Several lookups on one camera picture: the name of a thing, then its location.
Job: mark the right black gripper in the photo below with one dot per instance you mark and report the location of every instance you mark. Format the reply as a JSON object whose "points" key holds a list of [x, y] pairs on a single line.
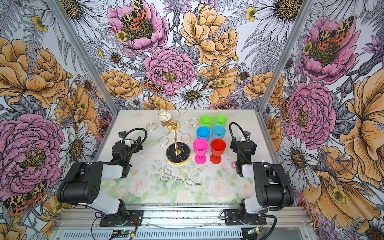
{"points": [[236, 144]]}

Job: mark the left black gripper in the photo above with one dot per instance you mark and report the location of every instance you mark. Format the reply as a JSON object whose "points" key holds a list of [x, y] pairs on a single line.
{"points": [[136, 149]]}

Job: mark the red wine glass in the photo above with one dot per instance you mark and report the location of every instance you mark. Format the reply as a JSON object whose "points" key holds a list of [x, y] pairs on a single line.
{"points": [[218, 147]]}

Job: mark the blue wine glass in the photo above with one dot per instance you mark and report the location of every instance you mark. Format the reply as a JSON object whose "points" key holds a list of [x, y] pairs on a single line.
{"points": [[203, 133], [218, 132]]}

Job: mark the green wine glass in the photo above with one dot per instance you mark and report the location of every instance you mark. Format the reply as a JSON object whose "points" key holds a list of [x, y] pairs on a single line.
{"points": [[206, 121], [220, 120]]}

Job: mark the pink wine glass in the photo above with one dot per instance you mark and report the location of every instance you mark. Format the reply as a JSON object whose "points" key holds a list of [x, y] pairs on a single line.
{"points": [[200, 147]]}

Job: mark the blue wine glass front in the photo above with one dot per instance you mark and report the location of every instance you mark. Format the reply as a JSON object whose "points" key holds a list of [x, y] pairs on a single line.
{"points": [[203, 133]]}

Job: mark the green wine glass front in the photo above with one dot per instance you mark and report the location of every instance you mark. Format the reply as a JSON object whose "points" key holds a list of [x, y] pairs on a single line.
{"points": [[206, 121]]}

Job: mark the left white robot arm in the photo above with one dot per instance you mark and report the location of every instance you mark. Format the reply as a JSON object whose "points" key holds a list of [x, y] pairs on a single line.
{"points": [[82, 183]]}

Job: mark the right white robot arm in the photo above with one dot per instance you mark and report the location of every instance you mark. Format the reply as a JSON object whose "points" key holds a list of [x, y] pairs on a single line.
{"points": [[272, 186]]}

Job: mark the brown paper cup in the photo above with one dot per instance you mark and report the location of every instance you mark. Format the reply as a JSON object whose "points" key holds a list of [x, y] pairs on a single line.
{"points": [[165, 118]]}

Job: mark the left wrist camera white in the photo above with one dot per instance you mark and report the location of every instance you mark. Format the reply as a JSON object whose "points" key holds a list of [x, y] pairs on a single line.
{"points": [[125, 139]]}

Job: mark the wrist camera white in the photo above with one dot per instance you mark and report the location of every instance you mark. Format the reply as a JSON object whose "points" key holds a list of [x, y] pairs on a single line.
{"points": [[125, 139], [245, 137]]}

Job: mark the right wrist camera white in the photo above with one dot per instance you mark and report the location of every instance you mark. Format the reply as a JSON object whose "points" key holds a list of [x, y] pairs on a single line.
{"points": [[245, 137]]}

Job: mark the metal wire tongs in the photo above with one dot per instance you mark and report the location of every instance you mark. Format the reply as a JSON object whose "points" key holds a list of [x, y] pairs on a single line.
{"points": [[169, 176]]}

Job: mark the gold wire glass rack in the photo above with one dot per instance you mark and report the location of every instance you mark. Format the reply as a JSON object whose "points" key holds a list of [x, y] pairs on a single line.
{"points": [[178, 152]]}

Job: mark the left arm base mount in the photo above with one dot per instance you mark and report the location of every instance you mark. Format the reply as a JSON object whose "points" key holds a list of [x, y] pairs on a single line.
{"points": [[132, 218]]}

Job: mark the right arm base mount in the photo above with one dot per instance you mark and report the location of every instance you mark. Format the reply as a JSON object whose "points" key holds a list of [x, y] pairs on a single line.
{"points": [[236, 217]]}

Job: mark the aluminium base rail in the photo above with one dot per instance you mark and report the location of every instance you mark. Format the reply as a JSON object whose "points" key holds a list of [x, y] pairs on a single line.
{"points": [[184, 222]]}

